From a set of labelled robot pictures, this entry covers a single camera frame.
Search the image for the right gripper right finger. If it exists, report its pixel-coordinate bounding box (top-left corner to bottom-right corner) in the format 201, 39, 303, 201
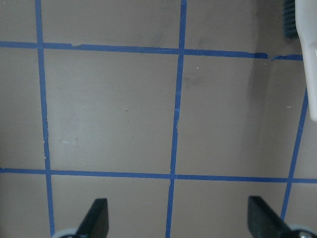
248, 195, 317, 238

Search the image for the beige hand brush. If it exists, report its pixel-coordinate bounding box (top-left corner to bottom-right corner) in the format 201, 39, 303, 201
282, 0, 317, 122

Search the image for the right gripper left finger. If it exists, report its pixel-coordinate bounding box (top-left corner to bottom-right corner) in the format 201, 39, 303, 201
51, 198, 109, 238

